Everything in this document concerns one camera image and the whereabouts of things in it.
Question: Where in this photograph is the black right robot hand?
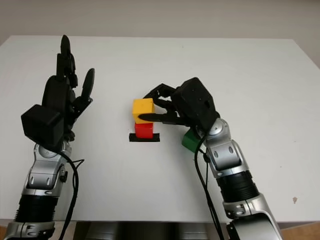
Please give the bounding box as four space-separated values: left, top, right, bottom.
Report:
136 83 201 133

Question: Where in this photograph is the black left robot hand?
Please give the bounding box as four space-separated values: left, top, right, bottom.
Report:
42 34 96 143

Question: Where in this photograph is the green wooden cube block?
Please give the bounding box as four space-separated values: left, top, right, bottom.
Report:
181 129 202 153

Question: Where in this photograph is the yellow wooden cube block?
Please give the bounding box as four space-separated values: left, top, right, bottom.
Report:
132 98 154 124

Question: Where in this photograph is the red wooden cube block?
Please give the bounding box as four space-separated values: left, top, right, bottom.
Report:
134 122 154 139

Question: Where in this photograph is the black tape strip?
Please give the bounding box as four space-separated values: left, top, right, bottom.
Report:
128 133 161 144

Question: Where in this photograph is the dark robot torso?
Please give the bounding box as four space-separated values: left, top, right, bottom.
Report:
74 221 230 240

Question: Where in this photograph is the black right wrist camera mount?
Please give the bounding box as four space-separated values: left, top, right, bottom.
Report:
172 77 221 131

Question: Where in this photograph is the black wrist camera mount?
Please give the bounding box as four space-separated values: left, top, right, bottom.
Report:
21 104 65 150
172 77 221 131

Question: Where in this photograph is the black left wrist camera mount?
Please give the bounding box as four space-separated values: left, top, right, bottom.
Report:
21 104 65 150

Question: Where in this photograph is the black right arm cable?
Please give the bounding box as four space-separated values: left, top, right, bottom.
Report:
194 133 226 240

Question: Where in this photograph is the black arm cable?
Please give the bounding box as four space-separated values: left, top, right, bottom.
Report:
57 149 85 240
194 133 226 240

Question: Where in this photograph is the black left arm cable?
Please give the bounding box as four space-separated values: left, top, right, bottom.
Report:
57 149 85 240

